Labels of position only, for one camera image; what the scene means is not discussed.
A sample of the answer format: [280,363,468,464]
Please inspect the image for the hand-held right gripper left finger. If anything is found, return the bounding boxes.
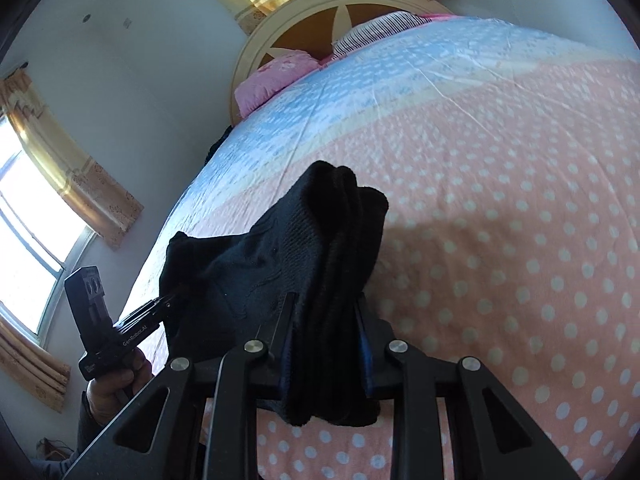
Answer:
[62,292,298,480]

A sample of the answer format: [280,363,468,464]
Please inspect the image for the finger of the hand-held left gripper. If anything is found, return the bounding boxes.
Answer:
[117,294,178,328]

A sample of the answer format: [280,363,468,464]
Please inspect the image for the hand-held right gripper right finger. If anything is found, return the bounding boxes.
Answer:
[354,296,581,480]

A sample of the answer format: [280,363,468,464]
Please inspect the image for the black pants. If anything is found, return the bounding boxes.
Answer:
[159,160,390,428]

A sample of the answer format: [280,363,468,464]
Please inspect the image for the person's left forearm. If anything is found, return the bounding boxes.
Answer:
[30,392,108,480]

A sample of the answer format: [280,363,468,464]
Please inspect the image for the person's left hand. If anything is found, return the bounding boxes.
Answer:
[86,347,153,428]

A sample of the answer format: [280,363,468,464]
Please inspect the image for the window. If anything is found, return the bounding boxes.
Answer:
[0,115,96,341]

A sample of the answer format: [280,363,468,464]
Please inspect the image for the polka dot bed sheet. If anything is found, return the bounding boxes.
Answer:
[120,12,640,480]

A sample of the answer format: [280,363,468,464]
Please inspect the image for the pink pillow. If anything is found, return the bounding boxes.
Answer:
[235,50,321,117]

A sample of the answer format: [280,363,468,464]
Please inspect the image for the cream wooden headboard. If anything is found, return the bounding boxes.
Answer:
[231,0,453,121]

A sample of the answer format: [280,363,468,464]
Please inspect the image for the striped pillow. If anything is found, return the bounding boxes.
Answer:
[332,10,433,58]

